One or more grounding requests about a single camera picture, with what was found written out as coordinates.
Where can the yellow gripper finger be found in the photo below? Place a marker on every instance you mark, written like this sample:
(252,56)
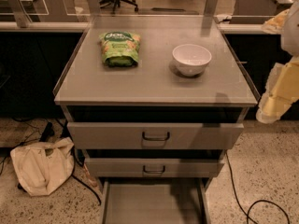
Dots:
(275,24)
(281,91)

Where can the green rice chip bag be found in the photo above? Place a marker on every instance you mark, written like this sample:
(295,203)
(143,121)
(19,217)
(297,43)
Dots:
(119,49)

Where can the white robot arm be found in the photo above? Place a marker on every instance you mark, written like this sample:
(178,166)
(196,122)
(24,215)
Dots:
(289,36)

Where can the grey drawer cabinet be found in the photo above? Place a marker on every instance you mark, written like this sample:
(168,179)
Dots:
(154,91)

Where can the grey bottom drawer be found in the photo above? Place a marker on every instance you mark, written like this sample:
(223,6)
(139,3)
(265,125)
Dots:
(154,201)

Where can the grey drawer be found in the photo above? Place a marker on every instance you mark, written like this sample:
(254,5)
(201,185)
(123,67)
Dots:
(154,201)
(164,168)
(117,135)

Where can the grey middle drawer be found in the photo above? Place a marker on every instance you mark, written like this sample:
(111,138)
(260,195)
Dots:
(164,168)

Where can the grey top drawer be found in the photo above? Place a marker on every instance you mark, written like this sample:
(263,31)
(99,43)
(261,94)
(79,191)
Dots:
(117,135)

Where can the beige cloth tote bag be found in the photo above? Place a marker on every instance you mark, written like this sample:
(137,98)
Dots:
(43,167)

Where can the white ceramic bowl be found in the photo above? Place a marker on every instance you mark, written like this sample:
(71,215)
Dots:
(191,60)

